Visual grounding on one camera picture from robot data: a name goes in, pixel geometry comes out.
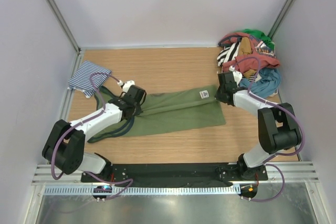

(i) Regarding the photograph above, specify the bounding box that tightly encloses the olive green tank top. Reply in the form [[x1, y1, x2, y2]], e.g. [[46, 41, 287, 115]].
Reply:
[[88, 85, 226, 143]]

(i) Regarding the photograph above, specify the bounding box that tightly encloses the blue white striped tank top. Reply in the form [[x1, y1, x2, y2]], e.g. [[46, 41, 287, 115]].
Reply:
[[68, 60, 112, 98]]

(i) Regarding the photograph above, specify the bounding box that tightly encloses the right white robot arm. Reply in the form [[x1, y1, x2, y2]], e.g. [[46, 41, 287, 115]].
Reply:
[[215, 72, 303, 180]]

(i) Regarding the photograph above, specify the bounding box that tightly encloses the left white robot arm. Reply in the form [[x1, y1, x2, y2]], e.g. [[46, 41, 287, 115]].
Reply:
[[41, 82, 146, 182]]

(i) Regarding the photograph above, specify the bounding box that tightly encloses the black white striped garment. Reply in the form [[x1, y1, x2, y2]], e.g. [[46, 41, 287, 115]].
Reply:
[[217, 38, 256, 81]]

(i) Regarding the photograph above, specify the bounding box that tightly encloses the teal blue garment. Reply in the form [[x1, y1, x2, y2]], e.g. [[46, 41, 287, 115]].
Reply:
[[250, 68, 281, 99]]

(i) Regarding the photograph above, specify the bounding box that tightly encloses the red patterned garment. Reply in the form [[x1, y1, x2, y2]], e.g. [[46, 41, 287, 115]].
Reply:
[[218, 31, 280, 72]]

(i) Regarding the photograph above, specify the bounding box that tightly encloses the bright green garment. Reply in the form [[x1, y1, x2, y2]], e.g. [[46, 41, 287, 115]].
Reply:
[[241, 29, 272, 43]]

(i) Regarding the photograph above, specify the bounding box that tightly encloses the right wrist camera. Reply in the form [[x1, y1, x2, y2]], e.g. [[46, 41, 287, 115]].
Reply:
[[229, 66, 243, 85]]

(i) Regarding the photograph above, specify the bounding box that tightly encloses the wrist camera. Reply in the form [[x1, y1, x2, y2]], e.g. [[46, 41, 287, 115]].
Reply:
[[229, 66, 243, 85], [117, 80, 135, 92]]

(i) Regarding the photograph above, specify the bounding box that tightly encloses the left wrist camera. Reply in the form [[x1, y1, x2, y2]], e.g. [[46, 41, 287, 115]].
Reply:
[[117, 80, 135, 92]]

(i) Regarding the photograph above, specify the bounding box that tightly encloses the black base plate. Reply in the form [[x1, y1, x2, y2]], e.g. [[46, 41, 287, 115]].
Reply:
[[97, 163, 268, 188]]

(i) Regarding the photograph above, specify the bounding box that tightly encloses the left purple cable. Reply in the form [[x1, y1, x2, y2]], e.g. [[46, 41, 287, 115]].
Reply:
[[50, 72, 134, 200]]

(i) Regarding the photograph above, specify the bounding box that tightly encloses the slotted cable duct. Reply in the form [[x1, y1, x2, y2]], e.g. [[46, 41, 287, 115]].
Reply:
[[44, 184, 240, 196]]

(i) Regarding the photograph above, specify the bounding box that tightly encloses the right aluminium frame post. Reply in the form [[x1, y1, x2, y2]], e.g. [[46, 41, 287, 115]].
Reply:
[[268, 0, 295, 39]]

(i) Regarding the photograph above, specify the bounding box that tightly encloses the aluminium frame post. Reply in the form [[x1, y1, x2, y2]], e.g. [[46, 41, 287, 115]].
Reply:
[[268, 0, 295, 39], [46, 0, 81, 54]]

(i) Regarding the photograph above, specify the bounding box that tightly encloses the left aluminium frame post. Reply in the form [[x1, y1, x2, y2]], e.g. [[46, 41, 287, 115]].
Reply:
[[46, 0, 81, 54]]

